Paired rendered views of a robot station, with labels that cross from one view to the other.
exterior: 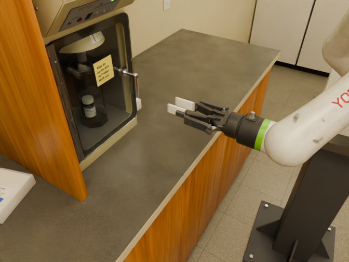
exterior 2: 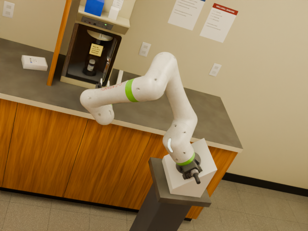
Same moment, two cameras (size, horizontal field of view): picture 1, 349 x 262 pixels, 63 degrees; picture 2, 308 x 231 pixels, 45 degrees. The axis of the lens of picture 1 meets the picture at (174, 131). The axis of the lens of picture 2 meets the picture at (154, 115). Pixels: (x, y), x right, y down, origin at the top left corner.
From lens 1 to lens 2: 1.84 m
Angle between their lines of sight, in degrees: 33
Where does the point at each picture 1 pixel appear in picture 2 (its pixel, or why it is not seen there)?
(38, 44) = (64, 17)
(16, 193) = (36, 65)
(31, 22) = (66, 11)
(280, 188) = not seen: outside the picture
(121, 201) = (54, 96)
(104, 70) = (96, 50)
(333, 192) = (148, 216)
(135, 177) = (70, 97)
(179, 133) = not seen: hidden behind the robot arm
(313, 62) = not seen: outside the picture
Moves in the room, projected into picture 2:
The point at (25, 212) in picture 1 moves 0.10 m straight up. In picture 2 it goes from (31, 72) to (34, 59)
